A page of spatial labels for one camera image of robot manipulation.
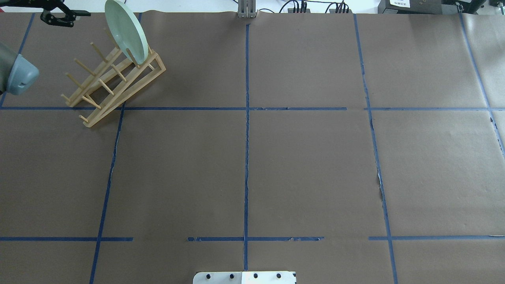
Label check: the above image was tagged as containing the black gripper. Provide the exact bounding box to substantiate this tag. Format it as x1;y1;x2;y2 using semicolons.
0;0;91;28

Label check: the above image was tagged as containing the aluminium frame post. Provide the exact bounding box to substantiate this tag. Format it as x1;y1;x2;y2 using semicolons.
235;0;257;19

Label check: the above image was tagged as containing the black computer box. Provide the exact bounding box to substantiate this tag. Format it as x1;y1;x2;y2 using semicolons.
377;0;462;15

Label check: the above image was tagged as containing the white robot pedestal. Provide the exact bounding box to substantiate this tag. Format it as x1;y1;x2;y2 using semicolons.
193;271;297;284

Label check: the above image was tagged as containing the pale green plate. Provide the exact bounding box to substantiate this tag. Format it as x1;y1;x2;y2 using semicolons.
105;0;149;65

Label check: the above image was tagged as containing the wooden dish rack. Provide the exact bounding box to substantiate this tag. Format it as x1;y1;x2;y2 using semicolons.
61;28;166;127

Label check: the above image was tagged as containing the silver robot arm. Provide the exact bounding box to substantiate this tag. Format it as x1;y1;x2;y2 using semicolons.
0;0;91;95

